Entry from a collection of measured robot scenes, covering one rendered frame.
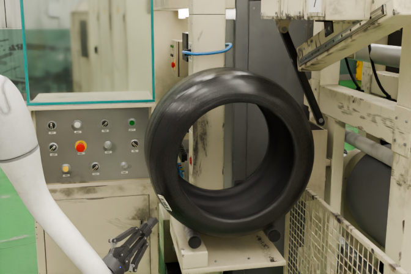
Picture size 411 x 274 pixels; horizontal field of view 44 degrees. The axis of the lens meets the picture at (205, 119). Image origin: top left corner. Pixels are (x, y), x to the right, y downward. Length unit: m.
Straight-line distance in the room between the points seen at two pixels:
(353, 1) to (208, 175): 0.96
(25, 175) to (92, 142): 1.12
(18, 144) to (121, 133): 1.17
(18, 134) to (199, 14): 0.99
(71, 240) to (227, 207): 0.85
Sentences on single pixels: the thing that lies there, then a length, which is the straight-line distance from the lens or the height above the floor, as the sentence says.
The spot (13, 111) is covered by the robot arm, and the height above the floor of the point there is 1.44.
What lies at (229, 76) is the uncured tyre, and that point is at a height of 1.46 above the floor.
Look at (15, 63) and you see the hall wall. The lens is 10.50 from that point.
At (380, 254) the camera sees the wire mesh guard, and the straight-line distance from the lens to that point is 1.53.
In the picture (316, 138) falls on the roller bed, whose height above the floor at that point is 1.17.
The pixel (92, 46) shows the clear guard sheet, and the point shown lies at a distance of 2.24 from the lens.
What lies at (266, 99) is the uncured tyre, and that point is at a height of 1.38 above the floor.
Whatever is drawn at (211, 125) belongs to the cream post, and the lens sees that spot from 2.01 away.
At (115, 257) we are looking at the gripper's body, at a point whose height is 0.96.
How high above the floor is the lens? 1.65
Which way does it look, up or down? 12 degrees down
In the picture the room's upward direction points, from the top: straight up
